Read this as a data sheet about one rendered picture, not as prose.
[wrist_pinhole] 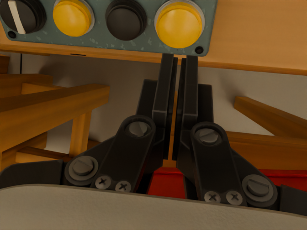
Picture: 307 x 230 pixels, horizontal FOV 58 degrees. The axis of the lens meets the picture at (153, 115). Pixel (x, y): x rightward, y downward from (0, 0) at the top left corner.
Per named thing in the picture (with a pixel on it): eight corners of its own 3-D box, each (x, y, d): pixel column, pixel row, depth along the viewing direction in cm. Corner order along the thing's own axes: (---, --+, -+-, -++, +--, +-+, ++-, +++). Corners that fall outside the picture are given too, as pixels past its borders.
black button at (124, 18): (144, 36, 19) (141, 45, 18) (110, 33, 19) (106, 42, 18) (144, 1, 17) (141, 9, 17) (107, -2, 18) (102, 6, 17)
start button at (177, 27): (198, 44, 19) (198, 53, 18) (156, 40, 19) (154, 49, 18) (205, 2, 17) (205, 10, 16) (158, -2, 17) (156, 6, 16)
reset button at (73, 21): (94, 32, 19) (89, 41, 18) (61, 29, 19) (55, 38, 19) (89, -3, 18) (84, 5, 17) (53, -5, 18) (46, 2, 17)
